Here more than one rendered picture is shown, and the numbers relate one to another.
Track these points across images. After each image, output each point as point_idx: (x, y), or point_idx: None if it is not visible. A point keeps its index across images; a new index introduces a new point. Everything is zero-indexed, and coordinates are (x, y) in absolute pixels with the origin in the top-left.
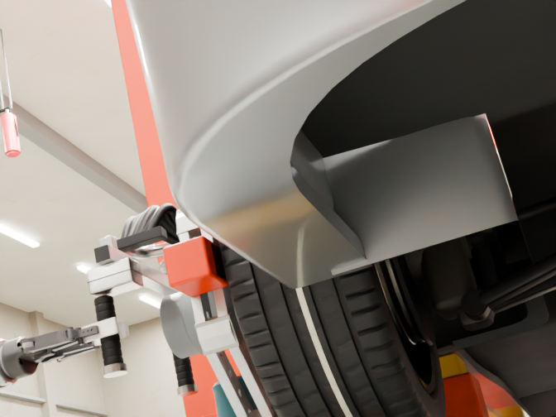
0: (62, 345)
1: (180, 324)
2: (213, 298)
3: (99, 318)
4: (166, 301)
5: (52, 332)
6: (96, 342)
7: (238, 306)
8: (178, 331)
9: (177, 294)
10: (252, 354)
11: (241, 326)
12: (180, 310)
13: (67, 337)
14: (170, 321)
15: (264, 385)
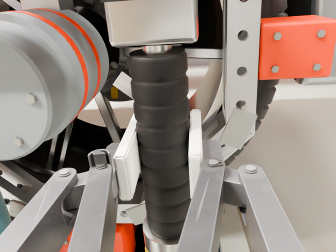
0: (217, 249)
1: (68, 100)
2: (92, 55)
3: (186, 118)
4: (30, 48)
5: (284, 213)
6: (132, 187)
7: (274, 94)
8: (63, 112)
9: (29, 34)
10: (251, 137)
11: (264, 113)
12: (65, 72)
13: (221, 208)
14: (59, 94)
15: (230, 162)
